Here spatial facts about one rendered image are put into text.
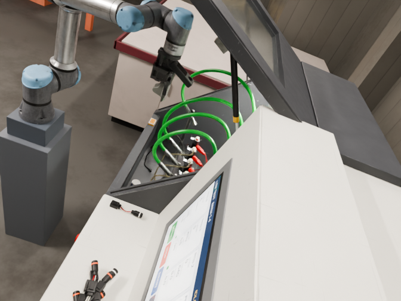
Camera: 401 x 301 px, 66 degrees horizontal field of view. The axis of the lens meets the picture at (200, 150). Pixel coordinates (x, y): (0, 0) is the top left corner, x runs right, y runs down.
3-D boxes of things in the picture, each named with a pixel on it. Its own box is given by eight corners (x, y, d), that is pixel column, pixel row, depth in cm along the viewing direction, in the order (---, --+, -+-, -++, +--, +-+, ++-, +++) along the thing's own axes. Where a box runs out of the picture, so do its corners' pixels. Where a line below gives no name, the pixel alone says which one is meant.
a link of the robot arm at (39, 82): (15, 94, 136) (14, 66, 128) (41, 85, 147) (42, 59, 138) (36, 107, 134) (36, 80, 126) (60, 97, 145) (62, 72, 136)
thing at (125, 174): (147, 135, 179) (153, 113, 169) (154, 138, 179) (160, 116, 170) (101, 215, 130) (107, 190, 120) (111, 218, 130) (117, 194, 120)
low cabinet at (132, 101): (309, 200, 316) (362, 138, 265) (100, 122, 296) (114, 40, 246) (292, 110, 466) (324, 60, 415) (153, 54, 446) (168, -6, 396)
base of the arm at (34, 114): (11, 116, 139) (10, 97, 133) (30, 100, 151) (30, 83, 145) (43, 128, 140) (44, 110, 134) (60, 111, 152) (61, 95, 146)
